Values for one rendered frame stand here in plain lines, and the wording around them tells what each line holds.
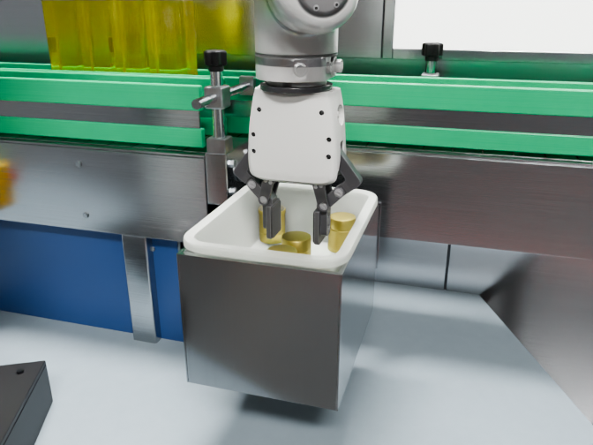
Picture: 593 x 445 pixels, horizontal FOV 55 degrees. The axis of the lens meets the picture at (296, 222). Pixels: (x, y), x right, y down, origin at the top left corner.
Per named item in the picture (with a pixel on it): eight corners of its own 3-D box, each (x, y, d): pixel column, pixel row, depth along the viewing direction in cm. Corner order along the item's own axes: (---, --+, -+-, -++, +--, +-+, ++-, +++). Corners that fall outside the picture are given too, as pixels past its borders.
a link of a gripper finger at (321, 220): (349, 182, 63) (347, 237, 66) (320, 179, 64) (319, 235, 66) (341, 190, 60) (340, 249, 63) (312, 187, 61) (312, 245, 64)
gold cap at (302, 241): (306, 279, 65) (306, 243, 64) (276, 275, 66) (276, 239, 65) (315, 266, 68) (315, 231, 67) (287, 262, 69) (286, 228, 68)
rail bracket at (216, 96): (259, 135, 82) (258, 43, 78) (211, 165, 67) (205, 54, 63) (240, 133, 83) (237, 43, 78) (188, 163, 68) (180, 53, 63)
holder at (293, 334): (379, 290, 83) (385, 188, 78) (337, 411, 59) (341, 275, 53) (267, 275, 88) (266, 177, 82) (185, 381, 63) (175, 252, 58)
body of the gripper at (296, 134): (352, 71, 61) (349, 173, 65) (263, 69, 64) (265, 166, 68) (335, 80, 54) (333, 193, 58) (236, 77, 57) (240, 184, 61)
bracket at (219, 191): (257, 185, 83) (256, 138, 81) (232, 207, 75) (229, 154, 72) (234, 184, 84) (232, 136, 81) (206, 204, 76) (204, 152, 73)
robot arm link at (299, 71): (349, 50, 61) (349, 79, 62) (271, 49, 63) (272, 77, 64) (330, 57, 53) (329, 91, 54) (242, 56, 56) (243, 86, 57)
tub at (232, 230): (378, 253, 76) (381, 190, 72) (341, 344, 56) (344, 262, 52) (253, 238, 80) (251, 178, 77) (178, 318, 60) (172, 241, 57)
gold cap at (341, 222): (331, 241, 75) (332, 209, 74) (357, 245, 74) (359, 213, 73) (324, 252, 72) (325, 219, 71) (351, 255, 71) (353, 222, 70)
